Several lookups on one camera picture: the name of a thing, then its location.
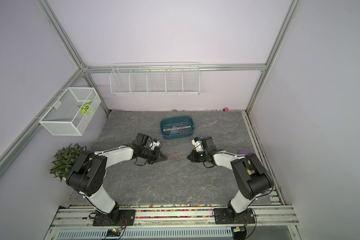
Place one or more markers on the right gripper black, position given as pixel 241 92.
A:
pixel 193 158

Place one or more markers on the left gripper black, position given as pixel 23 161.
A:
pixel 156 158

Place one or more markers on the blue protractor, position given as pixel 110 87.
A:
pixel 173 130

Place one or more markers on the clear straight ruler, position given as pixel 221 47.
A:
pixel 184 130

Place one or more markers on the teal plastic storage box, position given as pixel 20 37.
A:
pixel 164 128

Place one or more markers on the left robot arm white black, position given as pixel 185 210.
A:
pixel 87 175

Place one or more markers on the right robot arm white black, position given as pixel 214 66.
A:
pixel 252 178

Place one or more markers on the white vent grille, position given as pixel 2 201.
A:
pixel 99 234

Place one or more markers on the green leaf toy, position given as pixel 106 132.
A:
pixel 86 109

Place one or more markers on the circuit board right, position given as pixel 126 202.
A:
pixel 239 233

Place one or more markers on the circuit board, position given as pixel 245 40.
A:
pixel 239 233
pixel 112 233

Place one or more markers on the circuit board left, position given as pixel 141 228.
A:
pixel 112 233

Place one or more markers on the potted green plant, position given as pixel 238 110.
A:
pixel 64 160

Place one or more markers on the white mesh basket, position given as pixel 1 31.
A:
pixel 64 118

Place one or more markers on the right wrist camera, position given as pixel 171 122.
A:
pixel 204 144

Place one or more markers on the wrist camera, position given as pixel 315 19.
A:
pixel 204 144
pixel 145 141

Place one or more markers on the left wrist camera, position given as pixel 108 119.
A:
pixel 145 141

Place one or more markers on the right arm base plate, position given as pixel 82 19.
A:
pixel 225 216

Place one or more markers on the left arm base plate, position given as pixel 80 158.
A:
pixel 116 218

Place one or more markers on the white wire wall shelf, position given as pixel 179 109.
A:
pixel 170 78

